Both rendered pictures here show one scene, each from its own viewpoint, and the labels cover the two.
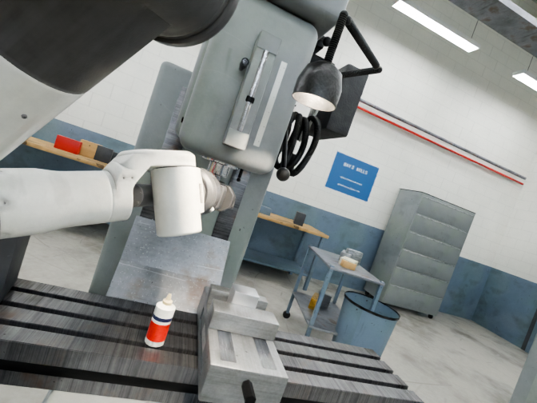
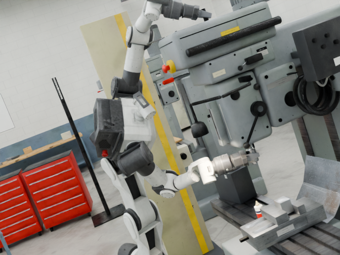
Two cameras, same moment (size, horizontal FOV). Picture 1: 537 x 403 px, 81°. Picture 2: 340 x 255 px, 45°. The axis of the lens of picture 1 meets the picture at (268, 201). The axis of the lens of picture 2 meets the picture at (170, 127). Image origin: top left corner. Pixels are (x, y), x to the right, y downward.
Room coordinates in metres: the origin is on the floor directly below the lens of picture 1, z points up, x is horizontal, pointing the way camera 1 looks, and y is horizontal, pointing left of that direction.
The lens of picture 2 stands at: (0.47, -1.78, 1.79)
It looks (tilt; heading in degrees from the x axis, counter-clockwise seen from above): 9 degrees down; 93
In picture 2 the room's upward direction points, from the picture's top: 20 degrees counter-clockwise
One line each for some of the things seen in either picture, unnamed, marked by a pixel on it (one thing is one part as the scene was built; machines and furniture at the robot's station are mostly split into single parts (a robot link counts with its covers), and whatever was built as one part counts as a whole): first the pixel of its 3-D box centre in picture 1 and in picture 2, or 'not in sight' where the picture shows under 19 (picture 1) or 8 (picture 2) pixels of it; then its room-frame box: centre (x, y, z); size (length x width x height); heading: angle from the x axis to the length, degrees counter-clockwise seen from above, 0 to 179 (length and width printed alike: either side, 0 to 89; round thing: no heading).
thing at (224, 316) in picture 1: (242, 319); (273, 214); (0.68, -0.03, 0.99); 0.15 x 0.06 x 0.04; 105
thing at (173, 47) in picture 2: not in sight; (215, 38); (0.71, 0.13, 1.81); 0.47 x 0.26 x 0.16; 17
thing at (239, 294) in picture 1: (241, 301); (283, 205); (0.74, -0.02, 1.01); 0.06 x 0.05 x 0.06; 105
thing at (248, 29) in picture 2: not in sight; (234, 36); (0.77, 0.00, 1.79); 0.45 x 0.04 x 0.04; 17
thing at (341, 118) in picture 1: (335, 105); (325, 48); (1.08, -0.11, 1.62); 0.20 x 0.09 x 0.21; 17
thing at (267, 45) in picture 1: (251, 93); (217, 123); (0.59, 0.10, 1.45); 0.04 x 0.04 x 0.21; 17
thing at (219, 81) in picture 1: (244, 92); (237, 109); (0.70, 0.13, 1.47); 0.21 x 0.19 x 0.32; 107
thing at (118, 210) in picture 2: not in sight; (82, 148); (-1.10, 3.92, 1.06); 0.50 x 0.50 x 2.11; 17
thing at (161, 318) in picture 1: (161, 317); (259, 211); (0.64, 0.13, 0.96); 0.04 x 0.04 x 0.11
